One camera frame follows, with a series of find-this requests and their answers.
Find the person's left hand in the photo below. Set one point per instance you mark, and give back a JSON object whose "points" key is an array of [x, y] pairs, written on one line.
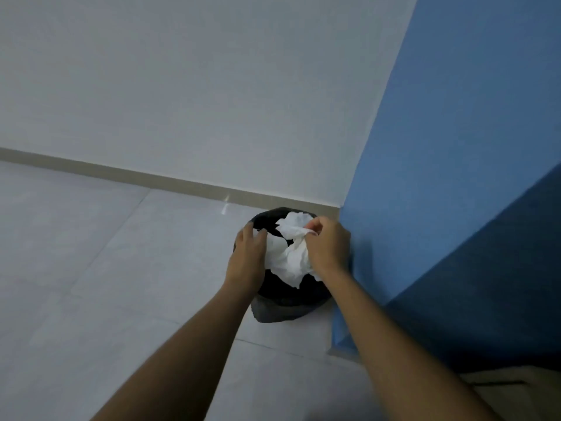
{"points": [[245, 263]]}

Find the person's left forearm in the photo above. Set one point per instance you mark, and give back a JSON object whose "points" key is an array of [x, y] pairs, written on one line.
{"points": [[184, 355]]}

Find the white tissue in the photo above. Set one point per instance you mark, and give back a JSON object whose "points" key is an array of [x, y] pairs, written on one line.
{"points": [[287, 258]]}

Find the person's right forearm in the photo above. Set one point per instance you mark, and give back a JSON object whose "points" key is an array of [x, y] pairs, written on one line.
{"points": [[394, 355]]}

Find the person's right hand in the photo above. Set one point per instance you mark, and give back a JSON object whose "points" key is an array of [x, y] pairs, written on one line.
{"points": [[328, 249]]}

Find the black lined trash bin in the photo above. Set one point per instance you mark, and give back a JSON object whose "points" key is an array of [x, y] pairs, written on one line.
{"points": [[289, 302]]}

